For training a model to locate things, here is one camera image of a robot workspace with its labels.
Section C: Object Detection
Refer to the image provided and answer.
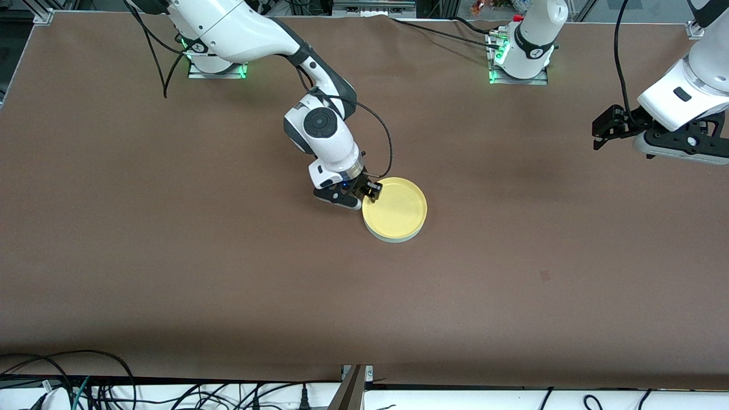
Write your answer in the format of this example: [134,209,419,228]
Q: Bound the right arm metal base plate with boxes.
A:
[188,60,249,79]

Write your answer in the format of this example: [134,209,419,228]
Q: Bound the black looped cable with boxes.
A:
[0,349,137,410]

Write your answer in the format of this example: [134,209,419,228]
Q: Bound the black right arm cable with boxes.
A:
[122,0,394,178]

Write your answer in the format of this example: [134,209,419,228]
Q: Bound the teal cable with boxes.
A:
[71,376,92,410]

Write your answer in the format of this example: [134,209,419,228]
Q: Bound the orange small objects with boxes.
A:
[470,0,513,15]

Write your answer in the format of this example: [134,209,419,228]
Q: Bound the yellow round plate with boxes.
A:
[362,177,428,240]

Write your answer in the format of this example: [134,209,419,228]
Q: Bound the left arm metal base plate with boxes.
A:
[489,34,550,86]

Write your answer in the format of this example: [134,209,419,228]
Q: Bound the long black table cable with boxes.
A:
[387,16,505,46]

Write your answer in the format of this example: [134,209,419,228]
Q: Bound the aluminium frame rail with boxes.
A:
[332,0,417,18]

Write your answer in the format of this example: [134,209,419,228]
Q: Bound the short black table cable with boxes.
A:
[453,16,499,36]

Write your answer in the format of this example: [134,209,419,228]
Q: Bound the brown table cover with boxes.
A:
[0,11,729,391]

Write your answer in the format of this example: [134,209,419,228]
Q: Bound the pale green round plate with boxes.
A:
[364,219,425,244]

